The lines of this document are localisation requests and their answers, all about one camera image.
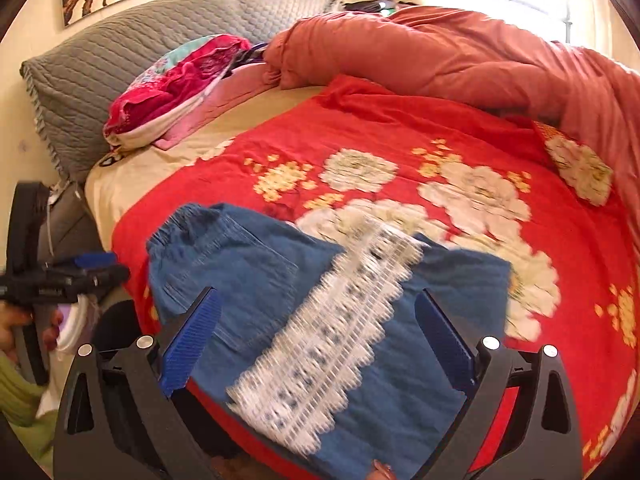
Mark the person's left hand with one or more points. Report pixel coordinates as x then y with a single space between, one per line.
10 327

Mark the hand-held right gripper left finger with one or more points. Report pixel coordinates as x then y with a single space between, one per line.
192 340

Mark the person's right hand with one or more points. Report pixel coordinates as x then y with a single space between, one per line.
382 471

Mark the grey quilted headboard cover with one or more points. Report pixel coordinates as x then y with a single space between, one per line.
125 60

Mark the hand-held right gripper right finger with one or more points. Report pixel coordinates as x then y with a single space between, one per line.
442 340

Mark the white round object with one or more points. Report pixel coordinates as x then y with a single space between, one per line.
71 330

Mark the blue denim pants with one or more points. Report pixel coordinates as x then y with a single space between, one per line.
250 270

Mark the pink floral pillow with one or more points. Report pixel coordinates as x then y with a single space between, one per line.
165 95

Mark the window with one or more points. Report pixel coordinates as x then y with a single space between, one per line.
540 5

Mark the pink comforter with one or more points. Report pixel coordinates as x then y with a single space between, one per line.
450 55

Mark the dark clothing pile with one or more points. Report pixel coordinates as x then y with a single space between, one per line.
370 6

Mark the red floral blanket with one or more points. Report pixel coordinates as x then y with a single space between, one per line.
400 125

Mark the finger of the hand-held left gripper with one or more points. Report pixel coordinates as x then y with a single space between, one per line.
92 259
107 276

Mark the person's left forearm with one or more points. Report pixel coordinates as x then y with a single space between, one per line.
20 395

